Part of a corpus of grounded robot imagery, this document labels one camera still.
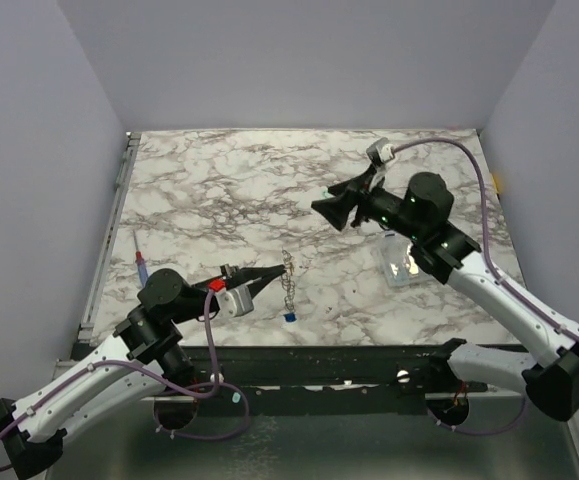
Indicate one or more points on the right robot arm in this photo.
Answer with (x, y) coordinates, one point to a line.
(548, 371)

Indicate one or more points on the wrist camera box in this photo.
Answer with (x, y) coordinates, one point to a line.
(379, 154)
(235, 302)

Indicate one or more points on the blue red screwdriver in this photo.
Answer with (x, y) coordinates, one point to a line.
(140, 262)

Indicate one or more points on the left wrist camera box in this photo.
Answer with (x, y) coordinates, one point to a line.
(235, 302)

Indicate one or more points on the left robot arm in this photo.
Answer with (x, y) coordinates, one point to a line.
(141, 358)

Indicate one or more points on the aluminium frame rail left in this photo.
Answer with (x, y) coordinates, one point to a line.
(87, 323)

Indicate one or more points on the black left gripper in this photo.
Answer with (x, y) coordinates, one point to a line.
(258, 278)

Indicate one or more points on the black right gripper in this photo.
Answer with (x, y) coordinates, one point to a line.
(360, 198)

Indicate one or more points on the clear plastic parts box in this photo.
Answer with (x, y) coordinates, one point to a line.
(396, 262)

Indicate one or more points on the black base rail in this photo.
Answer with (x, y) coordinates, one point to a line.
(343, 380)

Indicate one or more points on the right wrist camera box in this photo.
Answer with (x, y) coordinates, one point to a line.
(379, 154)

